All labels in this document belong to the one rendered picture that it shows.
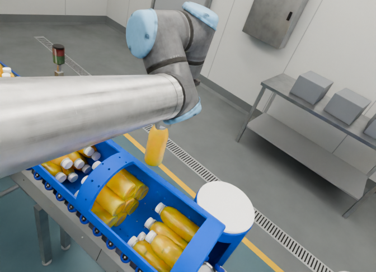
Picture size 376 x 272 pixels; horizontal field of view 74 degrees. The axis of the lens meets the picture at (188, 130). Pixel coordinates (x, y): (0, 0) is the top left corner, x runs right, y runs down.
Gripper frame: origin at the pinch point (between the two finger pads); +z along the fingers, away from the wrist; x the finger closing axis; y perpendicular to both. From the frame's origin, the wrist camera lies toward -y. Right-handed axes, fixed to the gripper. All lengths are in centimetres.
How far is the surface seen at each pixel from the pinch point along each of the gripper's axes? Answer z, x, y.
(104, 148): 37.9, 2.0, -27.2
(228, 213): 39, 21, 33
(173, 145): 156, 141, -64
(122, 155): 21.3, -5.5, -9.0
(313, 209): 149, 192, 101
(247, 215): 39, 27, 40
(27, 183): 57, -26, -43
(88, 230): 50, -22, -5
